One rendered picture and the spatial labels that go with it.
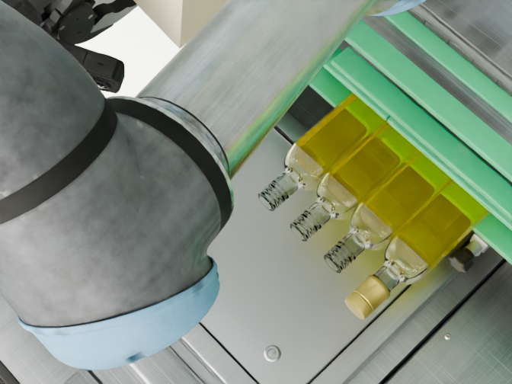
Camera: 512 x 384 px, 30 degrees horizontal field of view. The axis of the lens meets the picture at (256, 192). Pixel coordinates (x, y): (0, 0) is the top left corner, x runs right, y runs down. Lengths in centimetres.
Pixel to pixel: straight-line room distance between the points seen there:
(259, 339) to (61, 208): 78
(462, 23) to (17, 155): 75
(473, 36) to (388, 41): 10
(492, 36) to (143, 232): 70
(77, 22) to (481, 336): 68
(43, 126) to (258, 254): 83
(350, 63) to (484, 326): 41
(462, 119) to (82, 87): 66
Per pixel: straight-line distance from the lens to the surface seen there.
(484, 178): 118
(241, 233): 132
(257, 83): 64
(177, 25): 108
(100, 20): 111
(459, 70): 115
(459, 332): 134
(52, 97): 51
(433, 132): 119
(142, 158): 56
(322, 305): 129
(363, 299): 115
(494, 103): 114
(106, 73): 103
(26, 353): 135
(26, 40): 53
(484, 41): 116
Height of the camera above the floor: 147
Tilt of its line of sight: 16 degrees down
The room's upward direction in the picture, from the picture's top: 131 degrees counter-clockwise
